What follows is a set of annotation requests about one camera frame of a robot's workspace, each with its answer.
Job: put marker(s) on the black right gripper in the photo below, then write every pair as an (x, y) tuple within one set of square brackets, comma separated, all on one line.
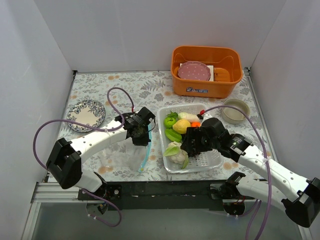
[(191, 144)]

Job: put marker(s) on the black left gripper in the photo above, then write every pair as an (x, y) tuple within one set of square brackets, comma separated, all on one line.
[(139, 135)]

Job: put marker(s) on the yellow pear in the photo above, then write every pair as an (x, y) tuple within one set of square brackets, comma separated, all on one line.
[(181, 126)]

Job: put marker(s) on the clear zip top bag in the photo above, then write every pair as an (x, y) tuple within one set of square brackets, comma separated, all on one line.
[(130, 155)]

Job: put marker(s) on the green starfruit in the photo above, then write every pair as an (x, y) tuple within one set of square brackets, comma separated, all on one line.
[(173, 135)]

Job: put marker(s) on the white cauliflower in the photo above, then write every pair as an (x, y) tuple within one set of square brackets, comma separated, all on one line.
[(176, 154)]

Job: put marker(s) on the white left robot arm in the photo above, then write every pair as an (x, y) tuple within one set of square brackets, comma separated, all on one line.
[(66, 159)]

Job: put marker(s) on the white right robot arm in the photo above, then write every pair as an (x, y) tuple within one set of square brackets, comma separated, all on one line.
[(297, 196)]

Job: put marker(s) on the orange tangerine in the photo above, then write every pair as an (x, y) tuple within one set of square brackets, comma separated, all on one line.
[(195, 124)]

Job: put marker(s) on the white plastic basket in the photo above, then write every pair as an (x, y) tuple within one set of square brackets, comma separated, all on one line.
[(202, 162)]

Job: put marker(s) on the beige ceramic bowl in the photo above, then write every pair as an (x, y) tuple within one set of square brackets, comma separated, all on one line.
[(236, 112)]

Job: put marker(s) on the green bell pepper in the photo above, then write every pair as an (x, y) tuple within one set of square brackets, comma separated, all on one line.
[(169, 121)]

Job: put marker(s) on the white radish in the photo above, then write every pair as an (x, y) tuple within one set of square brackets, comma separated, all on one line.
[(192, 118)]

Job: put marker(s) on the floral tablecloth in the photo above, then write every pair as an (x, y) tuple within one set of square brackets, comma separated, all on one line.
[(153, 90)]

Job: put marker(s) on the blue floral plate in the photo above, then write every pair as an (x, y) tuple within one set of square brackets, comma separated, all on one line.
[(87, 112)]

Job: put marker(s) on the orange soap dish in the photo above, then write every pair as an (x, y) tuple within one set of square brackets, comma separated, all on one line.
[(221, 75)]

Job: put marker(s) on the pink dotted plate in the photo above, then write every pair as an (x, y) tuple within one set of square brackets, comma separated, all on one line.
[(194, 70)]

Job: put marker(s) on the black base bar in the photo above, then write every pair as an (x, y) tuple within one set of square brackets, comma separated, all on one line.
[(183, 194)]

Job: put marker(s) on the orange plastic tub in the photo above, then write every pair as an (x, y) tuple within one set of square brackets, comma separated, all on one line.
[(222, 57)]

